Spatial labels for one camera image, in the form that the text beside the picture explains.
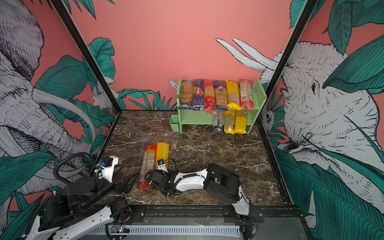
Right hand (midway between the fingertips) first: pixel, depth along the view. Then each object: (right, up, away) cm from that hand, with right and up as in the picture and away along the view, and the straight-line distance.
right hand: (157, 178), depth 83 cm
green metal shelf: (+63, +49, +8) cm, 80 cm away
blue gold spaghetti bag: (+17, +44, 0) cm, 47 cm away
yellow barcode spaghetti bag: (+51, +33, +11) cm, 62 cm away
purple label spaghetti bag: (+37, +33, +10) cm, 50 cm away
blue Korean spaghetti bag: (+37, +49, +5) cm, 62 cm away
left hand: (-5, +12, -21) cm, 25 cm away
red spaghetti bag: (+30, +44, -1) cm, 53 cm away
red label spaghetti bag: (+52, +49, +5) cm, 72 cm away
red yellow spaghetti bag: (-6, +8, +5) cm, 11 cm away
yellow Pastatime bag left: (+1, +12, +11) cm, 17 cm away
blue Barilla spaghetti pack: (+24, +48, +3) cm, 54 cm away
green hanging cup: (+6, +32, +27) cm, 43 cm away
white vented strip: (+7, -20, -13) cm, 25 cm away
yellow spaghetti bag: (+44, +34, +10) cm, 56 cm away
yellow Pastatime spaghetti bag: (+46, +53, +8) cm, 70 cm away
